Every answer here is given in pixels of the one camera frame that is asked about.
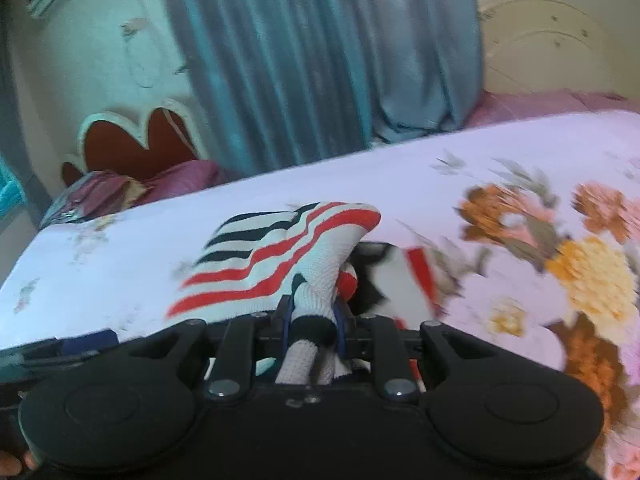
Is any person's hand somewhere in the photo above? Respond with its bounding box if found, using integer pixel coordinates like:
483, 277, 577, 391
0, 451, 38, 478

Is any cream wardrobe door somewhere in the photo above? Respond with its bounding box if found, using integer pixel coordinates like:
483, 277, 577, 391
478, 0, 639, 99

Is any red scalloped headboard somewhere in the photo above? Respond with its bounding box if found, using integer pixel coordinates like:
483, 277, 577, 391
60, 99, 209, 186

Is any floral white bed sheet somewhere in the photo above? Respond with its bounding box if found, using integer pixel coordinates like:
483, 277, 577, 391
1, 110, 639, 479

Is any white striped small garment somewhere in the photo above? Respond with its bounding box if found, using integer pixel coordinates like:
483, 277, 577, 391
165, 202, 442, 385

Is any blue-grey curtain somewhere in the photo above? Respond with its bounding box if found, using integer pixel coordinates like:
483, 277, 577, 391
165, 0, 483, 176

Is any magenta pillow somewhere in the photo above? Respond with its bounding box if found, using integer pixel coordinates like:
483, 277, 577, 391
134, 159, 226, 206

